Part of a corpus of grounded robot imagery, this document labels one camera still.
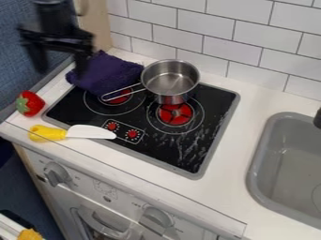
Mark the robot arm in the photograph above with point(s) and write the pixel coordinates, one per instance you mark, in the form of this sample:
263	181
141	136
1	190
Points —
53	12

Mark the toy stove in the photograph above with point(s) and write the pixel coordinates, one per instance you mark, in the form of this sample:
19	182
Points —
167	131

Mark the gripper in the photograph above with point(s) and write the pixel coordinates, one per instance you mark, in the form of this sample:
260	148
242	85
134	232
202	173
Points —
58	38

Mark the red toy strawberry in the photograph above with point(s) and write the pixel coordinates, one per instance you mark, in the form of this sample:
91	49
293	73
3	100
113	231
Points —
30	103

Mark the purple cloth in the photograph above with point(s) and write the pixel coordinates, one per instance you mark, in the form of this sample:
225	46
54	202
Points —
104	73

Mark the toy sink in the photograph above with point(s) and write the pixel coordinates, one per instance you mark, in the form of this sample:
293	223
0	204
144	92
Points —
288	168

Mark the yellow toy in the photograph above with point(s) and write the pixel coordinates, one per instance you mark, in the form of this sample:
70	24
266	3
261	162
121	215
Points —
28	235

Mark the silver pot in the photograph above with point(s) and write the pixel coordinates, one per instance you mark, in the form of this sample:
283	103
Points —
167	82

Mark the yellow and white toy knife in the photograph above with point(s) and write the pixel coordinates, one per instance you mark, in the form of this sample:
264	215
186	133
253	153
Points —
71	132

